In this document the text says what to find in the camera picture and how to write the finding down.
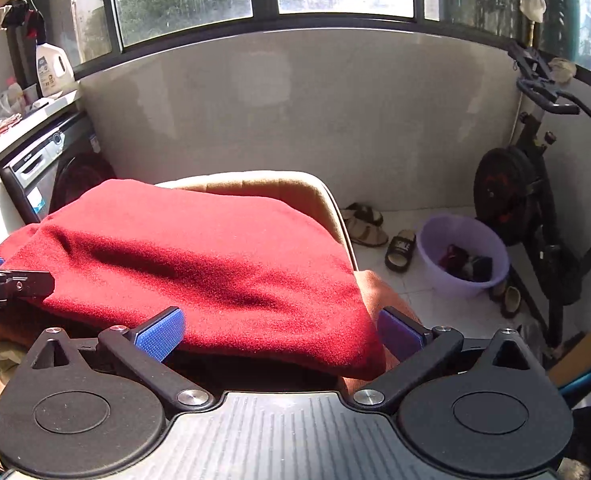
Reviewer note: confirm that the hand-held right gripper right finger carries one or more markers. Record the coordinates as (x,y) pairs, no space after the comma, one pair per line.
(400,335)

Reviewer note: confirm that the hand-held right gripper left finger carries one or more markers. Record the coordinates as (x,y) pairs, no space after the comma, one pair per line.
(158,335)

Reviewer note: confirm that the red knit sweater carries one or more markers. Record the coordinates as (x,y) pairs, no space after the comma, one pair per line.
(200,270)

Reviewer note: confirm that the dark clothes in basin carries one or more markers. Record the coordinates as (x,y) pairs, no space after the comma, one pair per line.
(468,265)

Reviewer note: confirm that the orange-brown garment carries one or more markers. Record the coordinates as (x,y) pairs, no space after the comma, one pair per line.
(380,295)

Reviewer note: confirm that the black slipper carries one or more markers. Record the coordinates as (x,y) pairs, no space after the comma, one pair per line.
(400,252)

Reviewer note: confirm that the purple plastic basin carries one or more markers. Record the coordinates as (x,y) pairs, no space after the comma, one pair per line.
(435,260)

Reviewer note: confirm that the brown sandal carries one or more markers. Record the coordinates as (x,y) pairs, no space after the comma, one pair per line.
(368,215)
(370,235)

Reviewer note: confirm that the grey washing machine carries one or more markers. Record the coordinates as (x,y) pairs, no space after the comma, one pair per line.
(40,160)

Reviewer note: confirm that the brown slipper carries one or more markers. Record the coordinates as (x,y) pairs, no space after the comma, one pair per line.
(511,302)

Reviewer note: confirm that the white plastic bag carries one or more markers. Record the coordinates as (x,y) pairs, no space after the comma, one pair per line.
(13,97)

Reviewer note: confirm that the black exercise bike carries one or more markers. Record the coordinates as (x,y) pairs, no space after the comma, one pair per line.
(505,185)

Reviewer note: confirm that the brown cardboard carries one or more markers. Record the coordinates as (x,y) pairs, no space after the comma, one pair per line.
(590,345)

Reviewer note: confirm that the white detergent bottle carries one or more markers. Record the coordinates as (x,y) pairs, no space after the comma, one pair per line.
(53,72)

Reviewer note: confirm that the dark hanging garment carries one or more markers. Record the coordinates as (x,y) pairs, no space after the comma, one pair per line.
(28,22)

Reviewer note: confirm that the beige rag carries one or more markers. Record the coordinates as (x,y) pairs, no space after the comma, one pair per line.
(563,70)

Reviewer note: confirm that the white mannequin head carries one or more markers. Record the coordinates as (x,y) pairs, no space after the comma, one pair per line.
(533,5)

